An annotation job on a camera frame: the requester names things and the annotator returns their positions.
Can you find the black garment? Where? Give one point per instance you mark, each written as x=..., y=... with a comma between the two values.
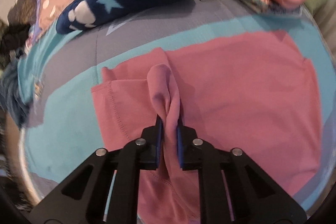
x=12, y=38

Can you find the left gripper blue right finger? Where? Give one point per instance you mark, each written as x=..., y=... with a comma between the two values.
x=179, y=143

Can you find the pink shirt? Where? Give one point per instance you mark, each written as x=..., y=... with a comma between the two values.
x=254, y=91

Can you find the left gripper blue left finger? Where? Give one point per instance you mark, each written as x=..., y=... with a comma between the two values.
x=158, y=146

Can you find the blue denim garment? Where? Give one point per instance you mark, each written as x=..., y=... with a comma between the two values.
x=11, y=101

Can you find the teal grey patterned bedspread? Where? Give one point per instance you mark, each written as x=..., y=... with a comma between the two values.
x=57, y=75

